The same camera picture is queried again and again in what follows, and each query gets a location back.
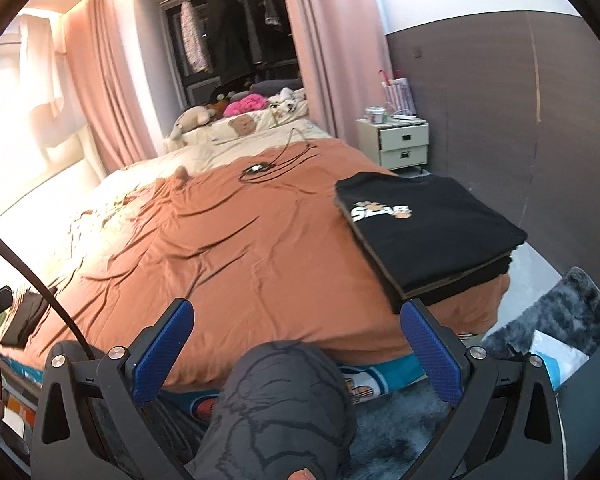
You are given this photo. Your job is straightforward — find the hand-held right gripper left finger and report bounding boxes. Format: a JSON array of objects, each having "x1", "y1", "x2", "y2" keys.
[{"x1": 30, "y1": 297, "x2": 197, "y2": 480}]

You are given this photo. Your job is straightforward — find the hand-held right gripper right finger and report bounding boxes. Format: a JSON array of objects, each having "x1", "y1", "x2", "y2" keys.
[{"x1": 399, "y1": 297, "x2": 567, "y2": 480}]

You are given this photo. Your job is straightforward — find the black paw print t-shirt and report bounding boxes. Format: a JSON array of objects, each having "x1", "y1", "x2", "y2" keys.
[{"x1": 334, "y1": 172, "x2": 529, "y2": 301}]

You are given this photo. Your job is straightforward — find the orange bed sheet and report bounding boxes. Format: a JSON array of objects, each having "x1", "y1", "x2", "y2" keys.
[{"x1": 10, "y1": 139, "x2": 511, "y2": 391}]

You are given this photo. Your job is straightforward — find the white plastic bag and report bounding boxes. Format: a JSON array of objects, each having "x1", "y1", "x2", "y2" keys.
[{"x1": 527, "y1": 330, "x2": 591, "y2": 396}]

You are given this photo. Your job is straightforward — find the person's grey pants leg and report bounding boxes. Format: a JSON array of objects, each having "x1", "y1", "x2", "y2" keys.
[{"x1": 182, "y1": 339, "x2": 358, "y2": 480}]

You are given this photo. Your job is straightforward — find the grey shaggy rug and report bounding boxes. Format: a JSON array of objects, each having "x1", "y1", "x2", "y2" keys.
[{"x1": 347, "y1": 266, "x2": 600, "y2": 480}]

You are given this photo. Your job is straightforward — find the cream padded headboard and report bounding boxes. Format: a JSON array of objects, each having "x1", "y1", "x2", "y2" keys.
[{"x1": 0, "y1": 125, "x2": 108, "y2": 231}]

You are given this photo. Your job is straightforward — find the cream nightstand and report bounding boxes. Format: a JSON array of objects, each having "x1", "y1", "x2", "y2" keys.
[{"x1": 356, "y1": 117, "x2": 431, "y2": 172}]

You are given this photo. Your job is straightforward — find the beige plush toy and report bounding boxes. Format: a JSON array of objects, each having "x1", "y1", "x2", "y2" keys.
[{"x1": 169, "y1": 106, "x2": 216, "y2": 141}]

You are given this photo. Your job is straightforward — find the long pink curtain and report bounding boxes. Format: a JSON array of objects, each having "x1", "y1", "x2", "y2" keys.
[{"x1": 62, "y1": 0, "x2": 158, "y2": 173}]

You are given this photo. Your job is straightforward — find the pink striped bag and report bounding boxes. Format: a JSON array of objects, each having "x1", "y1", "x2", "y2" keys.
[{"x1": 380, "y1": 71, "x2": 416, "y2": 118}]

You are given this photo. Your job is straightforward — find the pink plush toy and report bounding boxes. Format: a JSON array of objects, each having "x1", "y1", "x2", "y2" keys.
[{"x1": 225, "y1": 94, "x2": 268, "y2": 117}]

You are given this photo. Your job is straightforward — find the white hanging cloth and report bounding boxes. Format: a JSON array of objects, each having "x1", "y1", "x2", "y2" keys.
[{"x1": 17, "y1": 12, "x2": 68, "y2": 148}]

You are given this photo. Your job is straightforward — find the white spotted plush toy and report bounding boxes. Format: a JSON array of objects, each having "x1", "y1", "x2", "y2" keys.
[{"x1": 267, "y1": 87, "x2": 308, "y2": 116}]

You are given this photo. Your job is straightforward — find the grey pillow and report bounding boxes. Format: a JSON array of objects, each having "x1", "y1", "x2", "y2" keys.
[{"x1": 235, "y1": 79, "x2": 303, "y2": 96}]

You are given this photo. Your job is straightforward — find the dark window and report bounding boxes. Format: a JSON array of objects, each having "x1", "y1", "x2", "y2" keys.
[{"x1": 160, "y1": 0, "x2": 301, "y2": 111}]

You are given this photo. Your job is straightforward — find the floral hanging garment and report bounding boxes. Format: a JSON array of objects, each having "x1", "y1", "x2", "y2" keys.
[{"x1": 180, "y1": 0, "x2": 211, "y2": 73}]

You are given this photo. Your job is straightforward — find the black hanging garment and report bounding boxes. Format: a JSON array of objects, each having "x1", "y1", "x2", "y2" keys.
[{"x1": 207, "y1": 0, "x2": 253, "y2": 86}]

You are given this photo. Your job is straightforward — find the thick black gripper cable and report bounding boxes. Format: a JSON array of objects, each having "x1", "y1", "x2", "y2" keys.
[{"x1": 0, "y1": 220, "x2": 97, "y2": 363}]

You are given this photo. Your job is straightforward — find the black cable hub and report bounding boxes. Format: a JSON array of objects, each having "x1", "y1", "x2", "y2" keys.
[{"x1": 240, "y1": 161, "x2": 276, "y2": 178}]

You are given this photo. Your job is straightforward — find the thin black cables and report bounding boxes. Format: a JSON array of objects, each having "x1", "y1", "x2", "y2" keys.
[{"x1": 237, "y1": 127, "x2": 326, "y2": 183}]

